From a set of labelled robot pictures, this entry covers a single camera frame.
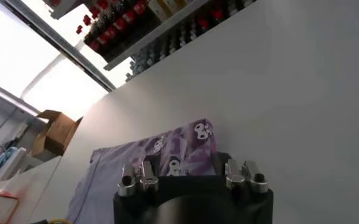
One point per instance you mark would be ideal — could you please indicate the purple t-shirt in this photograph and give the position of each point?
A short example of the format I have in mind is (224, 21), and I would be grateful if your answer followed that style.
(100, 188)

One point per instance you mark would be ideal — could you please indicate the blue plastic bag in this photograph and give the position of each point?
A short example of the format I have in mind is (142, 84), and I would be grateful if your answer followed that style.
(1, 159)

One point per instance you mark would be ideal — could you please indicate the brown cardboard box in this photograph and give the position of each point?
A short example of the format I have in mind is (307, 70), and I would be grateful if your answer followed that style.
(57, 134)

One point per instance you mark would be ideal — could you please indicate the cola bottle red cap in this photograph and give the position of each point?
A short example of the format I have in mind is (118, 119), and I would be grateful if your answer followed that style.
(102, 38)
(111, 31)
(140, 6)
(217, 13)
(130, 16)
(120, 23)
(203, 23)
(94, 46)

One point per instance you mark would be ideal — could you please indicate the dark metal frame pole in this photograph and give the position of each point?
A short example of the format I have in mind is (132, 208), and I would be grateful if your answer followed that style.
(60, 42)

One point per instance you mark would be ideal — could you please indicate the grey window frame post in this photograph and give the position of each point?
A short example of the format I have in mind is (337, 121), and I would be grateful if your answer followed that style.
(14, 102)

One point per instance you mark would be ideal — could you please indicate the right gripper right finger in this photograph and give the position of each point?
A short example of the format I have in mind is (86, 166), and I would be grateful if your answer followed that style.
(246, 178)

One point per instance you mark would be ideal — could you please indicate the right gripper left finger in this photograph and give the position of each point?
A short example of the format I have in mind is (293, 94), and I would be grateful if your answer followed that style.
(147, 179)

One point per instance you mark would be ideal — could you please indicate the grey metal shelf rack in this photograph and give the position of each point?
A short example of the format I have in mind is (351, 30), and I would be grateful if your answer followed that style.
(154, 33)

